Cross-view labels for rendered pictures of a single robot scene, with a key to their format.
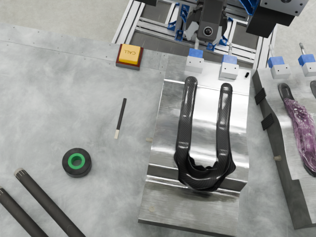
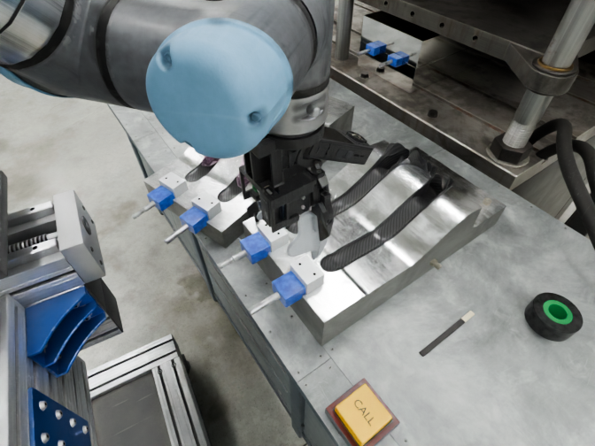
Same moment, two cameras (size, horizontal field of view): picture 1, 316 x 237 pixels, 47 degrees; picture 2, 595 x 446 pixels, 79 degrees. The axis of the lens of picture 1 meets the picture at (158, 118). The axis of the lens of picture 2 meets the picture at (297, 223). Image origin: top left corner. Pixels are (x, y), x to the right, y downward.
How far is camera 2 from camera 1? 0.96 m
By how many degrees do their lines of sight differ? 59
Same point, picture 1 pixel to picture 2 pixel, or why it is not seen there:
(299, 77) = (195, 192)
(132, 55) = (365, 401)
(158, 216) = (482, 195)
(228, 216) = not seen: hidden behind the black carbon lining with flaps
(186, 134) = (400, 214)
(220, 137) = (361, 192)
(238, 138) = (344, 179)
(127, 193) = (491, 250)
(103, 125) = (482, 342)
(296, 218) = not seen: hidden behind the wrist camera
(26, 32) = not seen: outside the picture
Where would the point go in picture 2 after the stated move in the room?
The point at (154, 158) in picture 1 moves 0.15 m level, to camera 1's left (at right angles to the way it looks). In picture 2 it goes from (471, 206) to (547, 259)
